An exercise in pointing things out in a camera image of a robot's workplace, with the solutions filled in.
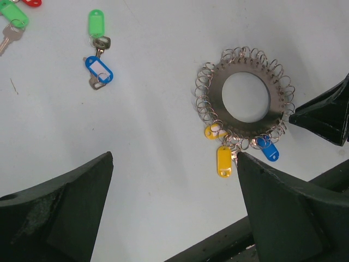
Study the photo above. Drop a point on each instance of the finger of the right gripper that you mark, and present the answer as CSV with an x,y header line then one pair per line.
x,y
326,115

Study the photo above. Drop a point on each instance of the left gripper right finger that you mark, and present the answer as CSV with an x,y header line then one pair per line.
x,y
286,213

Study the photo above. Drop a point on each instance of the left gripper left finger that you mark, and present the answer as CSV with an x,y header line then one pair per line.
x,y
57,220

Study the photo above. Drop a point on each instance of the blue tag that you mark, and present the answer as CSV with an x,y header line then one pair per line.
x,y
268,148

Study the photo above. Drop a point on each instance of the yellow tag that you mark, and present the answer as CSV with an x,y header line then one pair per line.
x,y
215,131
224,161

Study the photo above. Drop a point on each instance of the metal disc keyring organiser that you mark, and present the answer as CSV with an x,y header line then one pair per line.
x,y
248,94

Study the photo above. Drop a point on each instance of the blue tag key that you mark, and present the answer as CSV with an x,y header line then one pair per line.
x,y
100,73

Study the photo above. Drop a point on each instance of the green tag key upper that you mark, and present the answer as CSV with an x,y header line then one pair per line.
x,y
18,21

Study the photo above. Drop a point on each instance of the green tag key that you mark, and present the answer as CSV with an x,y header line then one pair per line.
x,y
18,21
96,30

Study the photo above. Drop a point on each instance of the green tag key lower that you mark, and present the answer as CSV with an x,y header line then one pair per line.
x,y
96,30

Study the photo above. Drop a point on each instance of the red tag key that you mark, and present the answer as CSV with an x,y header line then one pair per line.
x,y
33,3

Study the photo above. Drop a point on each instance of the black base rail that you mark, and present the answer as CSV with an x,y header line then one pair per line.
x,y
259,234

